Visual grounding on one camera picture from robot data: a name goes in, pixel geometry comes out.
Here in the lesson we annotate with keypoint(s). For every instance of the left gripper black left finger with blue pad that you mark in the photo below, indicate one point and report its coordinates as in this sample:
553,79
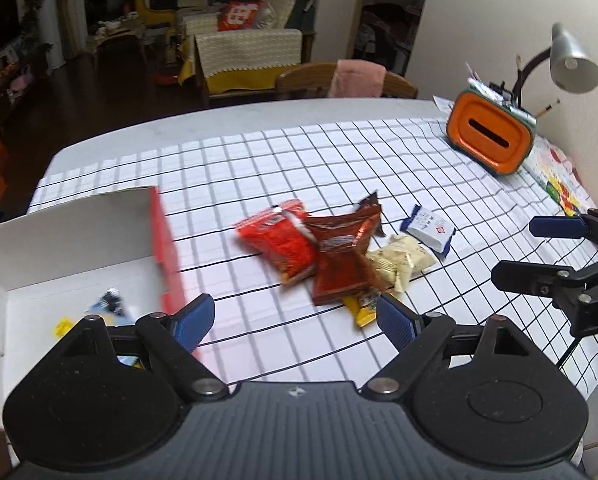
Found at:
165,346

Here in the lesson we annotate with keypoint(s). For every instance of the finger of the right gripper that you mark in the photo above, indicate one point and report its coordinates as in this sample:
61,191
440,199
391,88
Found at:
579,226
530,279

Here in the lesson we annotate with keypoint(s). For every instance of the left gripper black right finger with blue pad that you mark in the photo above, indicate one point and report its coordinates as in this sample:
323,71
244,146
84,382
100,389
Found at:
426,343

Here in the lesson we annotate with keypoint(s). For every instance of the yellow sesame snack packet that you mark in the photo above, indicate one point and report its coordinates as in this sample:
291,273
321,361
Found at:
363,308

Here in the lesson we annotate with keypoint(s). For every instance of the cream gold snack packet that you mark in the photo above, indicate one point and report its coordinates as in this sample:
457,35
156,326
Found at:
399,260

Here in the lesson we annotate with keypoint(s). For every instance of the shiny brown snack bag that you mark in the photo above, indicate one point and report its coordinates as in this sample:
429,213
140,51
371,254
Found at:
342,268

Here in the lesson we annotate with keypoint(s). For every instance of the white blue snack packet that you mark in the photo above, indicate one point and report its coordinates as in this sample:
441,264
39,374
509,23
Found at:
432,230

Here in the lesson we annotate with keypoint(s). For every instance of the brown M&M packet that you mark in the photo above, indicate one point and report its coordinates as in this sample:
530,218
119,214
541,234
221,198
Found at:
371,201

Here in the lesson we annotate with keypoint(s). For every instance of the red checkered snack bag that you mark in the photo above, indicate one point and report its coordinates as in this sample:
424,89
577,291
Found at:
280,234

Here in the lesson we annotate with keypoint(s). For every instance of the dark brown cake packet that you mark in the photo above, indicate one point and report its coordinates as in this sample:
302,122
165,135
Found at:
112,302

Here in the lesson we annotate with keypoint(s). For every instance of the yellow minion snack packet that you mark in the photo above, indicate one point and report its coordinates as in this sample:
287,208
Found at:
63,327

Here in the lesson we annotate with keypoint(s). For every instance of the colourful paper sheet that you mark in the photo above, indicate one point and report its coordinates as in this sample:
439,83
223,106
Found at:
554,172

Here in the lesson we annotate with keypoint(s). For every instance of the white grid tablecloth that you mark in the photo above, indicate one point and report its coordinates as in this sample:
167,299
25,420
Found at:
266,331

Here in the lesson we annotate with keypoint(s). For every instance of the orange tissue box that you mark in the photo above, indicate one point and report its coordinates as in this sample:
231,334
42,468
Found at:
490,133

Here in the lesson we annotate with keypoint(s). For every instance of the red cardboard box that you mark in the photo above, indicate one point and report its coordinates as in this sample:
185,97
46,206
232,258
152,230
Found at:
55,263

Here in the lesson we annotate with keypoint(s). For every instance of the grey desk lamp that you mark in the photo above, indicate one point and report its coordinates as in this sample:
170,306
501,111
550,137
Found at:
571,69

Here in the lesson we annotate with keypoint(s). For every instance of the wooden chair with pink cloth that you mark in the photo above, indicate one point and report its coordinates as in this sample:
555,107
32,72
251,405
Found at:
344,79

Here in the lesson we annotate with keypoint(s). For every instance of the sofa with lace cover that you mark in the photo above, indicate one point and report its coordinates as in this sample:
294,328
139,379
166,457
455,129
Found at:
248,59

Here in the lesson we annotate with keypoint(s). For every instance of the red cushion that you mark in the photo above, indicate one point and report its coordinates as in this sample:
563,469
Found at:
238,15

